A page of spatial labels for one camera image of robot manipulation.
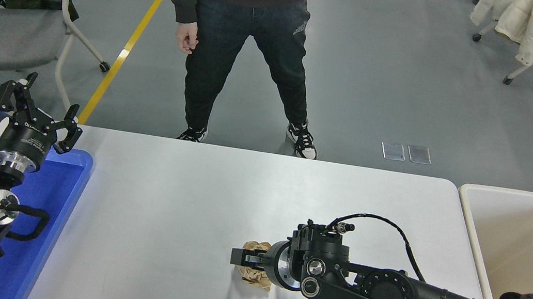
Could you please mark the clear floor plate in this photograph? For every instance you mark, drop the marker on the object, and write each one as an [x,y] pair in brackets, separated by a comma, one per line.
[393,151]
[419,154]

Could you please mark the tan paper ball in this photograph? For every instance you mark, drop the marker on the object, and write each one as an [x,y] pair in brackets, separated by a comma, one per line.
[253,278]

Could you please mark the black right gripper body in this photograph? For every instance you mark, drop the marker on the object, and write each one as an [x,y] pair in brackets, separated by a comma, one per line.
[272,262]

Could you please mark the large pale plastic bin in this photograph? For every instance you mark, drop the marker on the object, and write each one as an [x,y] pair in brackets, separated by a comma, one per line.
[521,232]

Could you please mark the cream white jacket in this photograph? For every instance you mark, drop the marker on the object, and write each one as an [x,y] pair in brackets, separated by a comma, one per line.
[529,25]

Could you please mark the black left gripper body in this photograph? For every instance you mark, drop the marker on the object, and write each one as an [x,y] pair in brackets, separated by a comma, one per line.
[26,140]

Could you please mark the person's right hand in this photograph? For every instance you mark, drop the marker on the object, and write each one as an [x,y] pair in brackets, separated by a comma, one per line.
[186,38]

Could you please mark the blue plastic tray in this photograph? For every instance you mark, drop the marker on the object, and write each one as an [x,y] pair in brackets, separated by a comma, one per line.
[55,203]

